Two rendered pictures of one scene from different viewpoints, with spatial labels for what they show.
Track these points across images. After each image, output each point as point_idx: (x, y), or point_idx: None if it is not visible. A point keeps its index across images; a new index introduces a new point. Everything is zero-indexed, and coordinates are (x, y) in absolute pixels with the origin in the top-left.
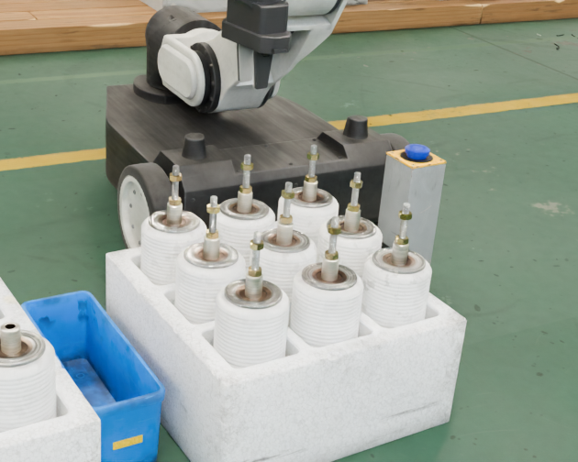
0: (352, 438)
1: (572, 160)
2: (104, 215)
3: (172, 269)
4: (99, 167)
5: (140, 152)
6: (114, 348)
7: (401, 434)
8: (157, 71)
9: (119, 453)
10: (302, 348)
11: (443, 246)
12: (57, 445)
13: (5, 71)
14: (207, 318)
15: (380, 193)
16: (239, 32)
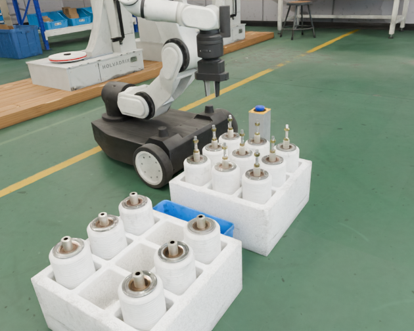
0: (292, 217)
1: (258, 104)
2: (119, 173)
3: (204, 178)
4: (98, 155)
5: (134, 142)
6: (192, 217)
7: (300, 209)
8: (115, 110)
9: None
10: (276, 189)
11: None
12: (232, 257)
13: (20, 131)
14: (232, 191)
15: (225, 131)
16: (207, 75)
